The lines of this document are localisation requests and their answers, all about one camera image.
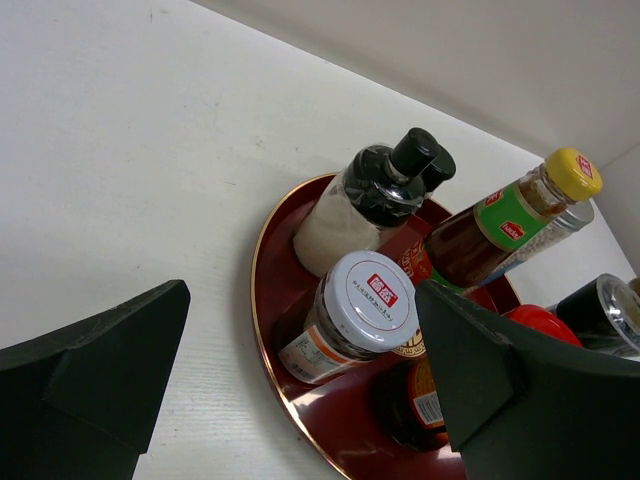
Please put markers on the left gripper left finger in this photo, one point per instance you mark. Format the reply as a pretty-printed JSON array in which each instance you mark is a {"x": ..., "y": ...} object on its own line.
[{"x": 82, "y": 401}]

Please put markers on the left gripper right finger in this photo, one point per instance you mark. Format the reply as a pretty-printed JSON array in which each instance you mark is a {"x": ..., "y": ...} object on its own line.
[{"x": 519, "y": 404}]

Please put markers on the red lid sauce jar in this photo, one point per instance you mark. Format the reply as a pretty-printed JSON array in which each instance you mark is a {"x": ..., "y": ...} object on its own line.
[{"x": 404, "y": 397}]

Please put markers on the silver top salt shaker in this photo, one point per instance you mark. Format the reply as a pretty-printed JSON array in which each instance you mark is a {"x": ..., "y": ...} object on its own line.
[{"x": 604, "y": 315}]

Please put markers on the yellow cap chili sauce bottle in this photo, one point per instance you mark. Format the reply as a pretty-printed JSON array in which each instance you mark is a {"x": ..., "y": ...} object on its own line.
[{"x": 466, "y": 248}]

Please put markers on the grey lid paste jar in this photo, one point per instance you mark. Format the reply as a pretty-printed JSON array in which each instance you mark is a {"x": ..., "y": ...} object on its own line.
[{"x": 362, "y": 308}]

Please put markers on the white cylinder spice shaker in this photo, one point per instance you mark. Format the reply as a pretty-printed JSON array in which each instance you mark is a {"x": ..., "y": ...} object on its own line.
[{"x": 571, "y": 221}]

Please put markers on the black cap cumin spice bottle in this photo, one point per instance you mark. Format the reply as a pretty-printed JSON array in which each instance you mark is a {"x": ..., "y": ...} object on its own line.
[{"x": 440, "y": 170}]

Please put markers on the black cap white-powder bottle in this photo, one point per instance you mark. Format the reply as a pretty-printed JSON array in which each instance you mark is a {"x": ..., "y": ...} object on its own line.
[{"x": 367, "y": 202}]

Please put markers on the red round tray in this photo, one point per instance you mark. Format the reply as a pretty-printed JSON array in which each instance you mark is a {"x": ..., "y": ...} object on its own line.
[{"x": 335, "y": 418}]

